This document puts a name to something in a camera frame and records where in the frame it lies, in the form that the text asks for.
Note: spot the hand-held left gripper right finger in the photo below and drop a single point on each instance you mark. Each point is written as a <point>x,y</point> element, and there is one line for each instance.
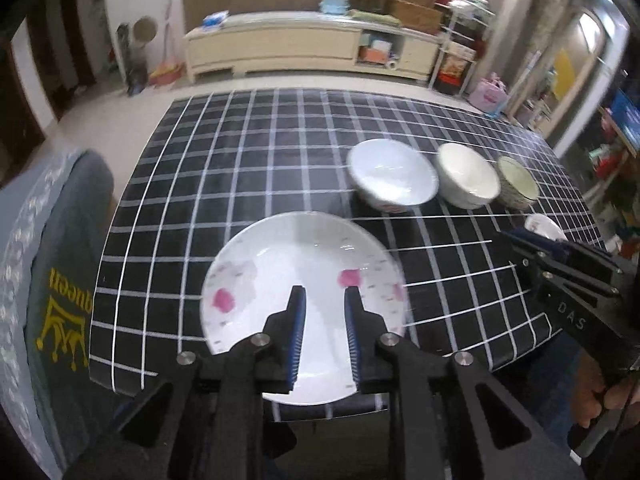
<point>352,330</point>

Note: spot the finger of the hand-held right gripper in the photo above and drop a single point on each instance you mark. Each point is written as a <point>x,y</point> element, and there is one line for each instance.
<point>542,242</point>
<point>575,285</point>

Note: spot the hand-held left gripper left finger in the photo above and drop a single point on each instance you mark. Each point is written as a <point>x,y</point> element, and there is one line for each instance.
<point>298,330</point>

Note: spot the small white plate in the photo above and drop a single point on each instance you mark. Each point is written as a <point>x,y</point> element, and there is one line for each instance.
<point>545,224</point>

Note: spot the floral bowl with brown rim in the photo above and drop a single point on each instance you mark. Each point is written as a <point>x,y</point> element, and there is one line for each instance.
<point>517,177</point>

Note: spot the white plate with pink flowers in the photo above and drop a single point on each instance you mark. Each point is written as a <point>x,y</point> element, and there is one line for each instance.
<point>300,255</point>

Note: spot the cream white bowl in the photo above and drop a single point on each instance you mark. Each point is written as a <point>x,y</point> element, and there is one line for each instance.
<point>467,172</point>

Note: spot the large white bowl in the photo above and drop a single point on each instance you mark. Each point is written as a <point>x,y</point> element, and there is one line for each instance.
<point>390,170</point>

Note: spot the person's right hand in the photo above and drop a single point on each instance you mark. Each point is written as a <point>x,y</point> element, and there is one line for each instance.
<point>592,395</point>

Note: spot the plain blue chair cushion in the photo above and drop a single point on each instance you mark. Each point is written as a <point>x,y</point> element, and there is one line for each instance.
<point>530,375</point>

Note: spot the pink bag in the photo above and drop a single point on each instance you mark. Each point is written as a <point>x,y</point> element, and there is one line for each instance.
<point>487,96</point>

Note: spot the black white-checked tablecloth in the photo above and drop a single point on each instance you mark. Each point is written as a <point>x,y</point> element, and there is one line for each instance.
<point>250,160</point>

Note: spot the red box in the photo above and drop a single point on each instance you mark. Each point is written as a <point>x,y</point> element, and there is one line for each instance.
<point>452,79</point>

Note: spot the white metal shelf rack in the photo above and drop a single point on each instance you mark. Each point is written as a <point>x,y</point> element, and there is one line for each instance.
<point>460,45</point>

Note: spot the brown cardboard box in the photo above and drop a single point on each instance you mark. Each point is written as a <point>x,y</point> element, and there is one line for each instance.
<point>415,15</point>

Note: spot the green folded cloth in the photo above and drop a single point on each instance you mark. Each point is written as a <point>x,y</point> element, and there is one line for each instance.
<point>374,17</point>

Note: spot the cream low cabinet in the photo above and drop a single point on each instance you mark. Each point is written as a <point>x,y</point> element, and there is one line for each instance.
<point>280,47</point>

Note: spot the red broom and dustpan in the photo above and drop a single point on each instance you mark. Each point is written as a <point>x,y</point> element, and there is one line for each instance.
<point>165,71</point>

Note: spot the light blue basin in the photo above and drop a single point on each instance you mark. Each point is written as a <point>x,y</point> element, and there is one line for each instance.
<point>334,3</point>

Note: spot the blue packet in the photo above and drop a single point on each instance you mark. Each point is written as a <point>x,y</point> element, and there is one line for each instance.
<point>216,19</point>

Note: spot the white partition with round holes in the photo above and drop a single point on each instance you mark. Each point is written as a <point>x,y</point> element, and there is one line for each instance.
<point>135,5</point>

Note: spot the dark wooden door frame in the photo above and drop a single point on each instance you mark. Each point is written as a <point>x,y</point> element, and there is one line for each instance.
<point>35,70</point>

